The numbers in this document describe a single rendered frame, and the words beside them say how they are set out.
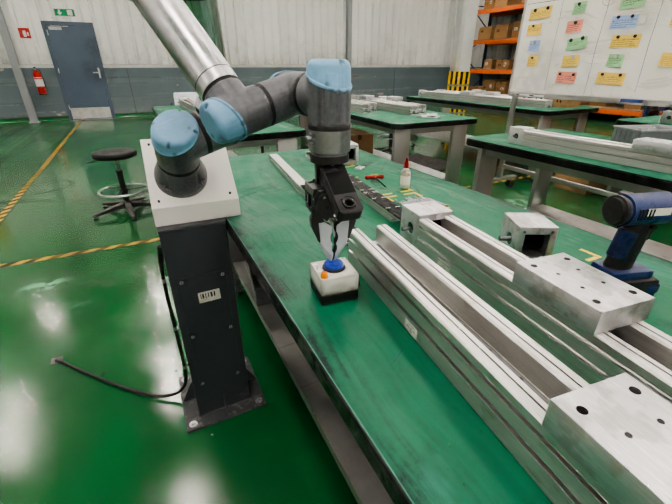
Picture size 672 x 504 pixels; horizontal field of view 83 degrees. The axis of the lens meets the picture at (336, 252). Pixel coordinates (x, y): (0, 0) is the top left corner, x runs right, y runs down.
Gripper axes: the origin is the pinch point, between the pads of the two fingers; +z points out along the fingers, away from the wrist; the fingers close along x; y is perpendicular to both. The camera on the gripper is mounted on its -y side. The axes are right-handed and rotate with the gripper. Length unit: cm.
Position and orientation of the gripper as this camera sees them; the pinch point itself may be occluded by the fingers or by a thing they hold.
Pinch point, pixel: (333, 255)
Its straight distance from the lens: 75.9
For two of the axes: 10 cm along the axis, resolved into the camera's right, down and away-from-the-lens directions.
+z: 0.0, 9.0, 4.4
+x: -9.4, 1.5, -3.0
